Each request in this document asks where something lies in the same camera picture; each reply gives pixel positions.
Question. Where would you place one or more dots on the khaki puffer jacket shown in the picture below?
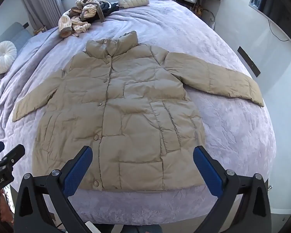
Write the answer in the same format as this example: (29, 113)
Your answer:
(135, 114)

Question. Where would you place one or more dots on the white floor fan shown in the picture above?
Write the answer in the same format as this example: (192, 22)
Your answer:
(209, 19)

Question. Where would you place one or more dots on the lavender embossed blanket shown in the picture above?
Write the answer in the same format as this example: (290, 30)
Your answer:
(232, 138)

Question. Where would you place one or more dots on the folded cream puffer jacket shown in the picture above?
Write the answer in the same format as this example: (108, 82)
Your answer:
(133, 1)

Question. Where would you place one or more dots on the black rectangular board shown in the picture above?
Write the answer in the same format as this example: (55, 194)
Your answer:
(249, 62)

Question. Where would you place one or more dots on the dark navy garment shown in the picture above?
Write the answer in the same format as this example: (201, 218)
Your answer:
(109, 7)

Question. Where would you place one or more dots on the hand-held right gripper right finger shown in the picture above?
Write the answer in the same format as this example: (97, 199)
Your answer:
(208, 172)

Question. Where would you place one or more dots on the black wall socket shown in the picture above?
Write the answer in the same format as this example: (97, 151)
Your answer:
(25, 25)

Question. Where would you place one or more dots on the wooden bedside table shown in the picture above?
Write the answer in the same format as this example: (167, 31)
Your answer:
(40, 31)

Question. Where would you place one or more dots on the wall mounted black television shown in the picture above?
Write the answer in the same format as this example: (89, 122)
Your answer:
(276, 2)

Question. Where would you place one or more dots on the grey quilted headboard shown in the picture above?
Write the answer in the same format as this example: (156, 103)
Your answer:
(12, 34)

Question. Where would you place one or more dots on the cream striped fleece garment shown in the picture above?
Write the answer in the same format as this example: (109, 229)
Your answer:
(65, 23)

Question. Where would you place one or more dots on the round white pleated cushion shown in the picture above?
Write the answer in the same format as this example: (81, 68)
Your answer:
(2, 57)

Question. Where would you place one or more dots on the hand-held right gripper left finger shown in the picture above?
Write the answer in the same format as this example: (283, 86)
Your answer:
(77, 172)

